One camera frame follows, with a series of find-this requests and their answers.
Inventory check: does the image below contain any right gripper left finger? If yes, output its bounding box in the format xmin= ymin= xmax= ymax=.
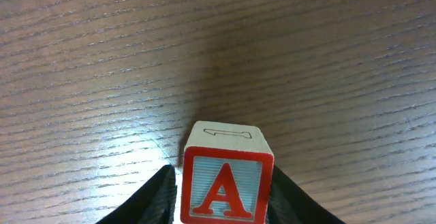
xmin=97 ymin=165 xmax=177 ymax=224

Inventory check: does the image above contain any red letter A block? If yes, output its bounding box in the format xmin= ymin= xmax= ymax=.
xmin=181 ymin=121 xmax=275 ymax=224

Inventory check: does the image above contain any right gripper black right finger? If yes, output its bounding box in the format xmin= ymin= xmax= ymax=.
xmin=267 ymin=165 xmax=345 ymax=224

